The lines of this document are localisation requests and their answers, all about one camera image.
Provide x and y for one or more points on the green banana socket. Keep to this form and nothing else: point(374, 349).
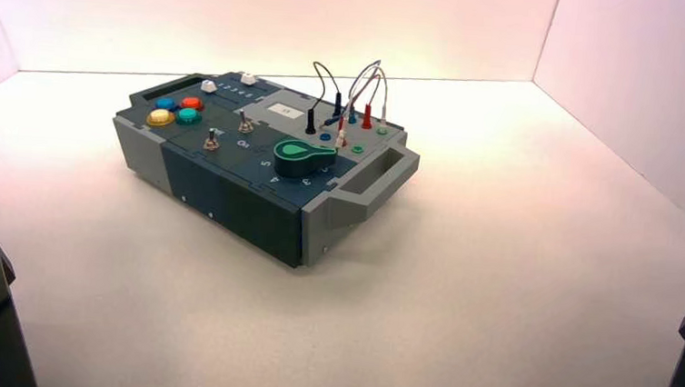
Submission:
point(356, 149)
point(382, 131)

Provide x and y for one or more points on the green rotary knob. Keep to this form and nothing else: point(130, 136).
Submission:
point(299, 158)

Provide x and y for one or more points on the blue banana socket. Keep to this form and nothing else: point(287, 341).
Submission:
point(324, 136)

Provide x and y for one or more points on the grey and blue control box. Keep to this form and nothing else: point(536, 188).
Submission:
point(245, 203)

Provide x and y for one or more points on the white label plate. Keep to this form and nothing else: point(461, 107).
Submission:
point(284, 110)

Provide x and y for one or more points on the white slider knob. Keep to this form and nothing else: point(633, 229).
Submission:
point(248, 79)
point(209, 86)

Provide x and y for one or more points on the teal round push button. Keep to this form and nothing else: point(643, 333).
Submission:
point(189, 116)

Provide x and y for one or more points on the orange round push button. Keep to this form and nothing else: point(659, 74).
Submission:
point(192, 103)

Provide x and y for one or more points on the yellow round push button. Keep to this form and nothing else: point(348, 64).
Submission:
point(161, 118)

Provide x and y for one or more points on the blue round push button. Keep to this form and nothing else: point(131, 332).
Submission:
point(166, 103)

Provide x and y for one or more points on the metal toggle switch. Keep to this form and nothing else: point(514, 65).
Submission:
point(245, 125)
point(211, 142)

